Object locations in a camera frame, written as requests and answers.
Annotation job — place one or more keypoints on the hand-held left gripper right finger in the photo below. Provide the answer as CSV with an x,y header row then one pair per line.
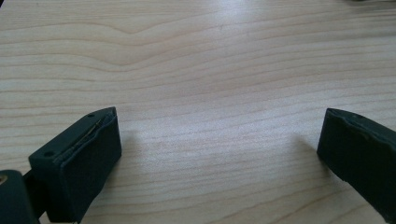
x,y
361,149

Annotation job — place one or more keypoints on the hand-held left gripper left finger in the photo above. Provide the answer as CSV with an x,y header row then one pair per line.
x,y
81,161

